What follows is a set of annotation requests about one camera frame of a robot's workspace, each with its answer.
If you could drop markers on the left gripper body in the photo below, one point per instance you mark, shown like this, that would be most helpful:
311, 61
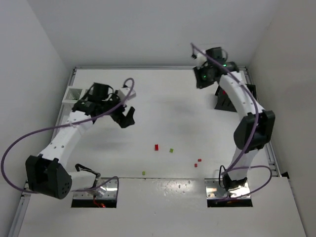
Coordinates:
121, 116

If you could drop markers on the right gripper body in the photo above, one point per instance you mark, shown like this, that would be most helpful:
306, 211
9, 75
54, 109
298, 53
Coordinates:
200, 80

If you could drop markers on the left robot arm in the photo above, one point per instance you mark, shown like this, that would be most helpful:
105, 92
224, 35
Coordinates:
46, 172

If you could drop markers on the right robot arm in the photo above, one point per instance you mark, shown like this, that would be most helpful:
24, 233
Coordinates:
256, 124

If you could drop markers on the black container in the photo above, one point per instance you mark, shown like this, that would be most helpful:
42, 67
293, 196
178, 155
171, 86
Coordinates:
223, 101

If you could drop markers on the white two-compartment container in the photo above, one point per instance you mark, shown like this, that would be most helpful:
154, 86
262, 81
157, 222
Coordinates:
72, 94

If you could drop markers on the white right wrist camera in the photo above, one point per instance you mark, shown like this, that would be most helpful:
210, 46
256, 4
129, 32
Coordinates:
201, 59

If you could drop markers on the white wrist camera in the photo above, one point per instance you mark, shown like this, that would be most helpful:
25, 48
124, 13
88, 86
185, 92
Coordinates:
126, 92
201, 59

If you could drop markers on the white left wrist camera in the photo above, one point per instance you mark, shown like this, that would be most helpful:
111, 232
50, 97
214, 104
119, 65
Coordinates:
126, 92

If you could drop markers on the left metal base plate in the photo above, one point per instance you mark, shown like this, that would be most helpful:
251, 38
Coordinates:
108, 190

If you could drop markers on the metal base plate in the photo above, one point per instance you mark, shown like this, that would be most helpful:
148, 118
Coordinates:
215, 190
108, 190

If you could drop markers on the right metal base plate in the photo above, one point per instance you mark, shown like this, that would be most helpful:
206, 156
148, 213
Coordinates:
215, 190

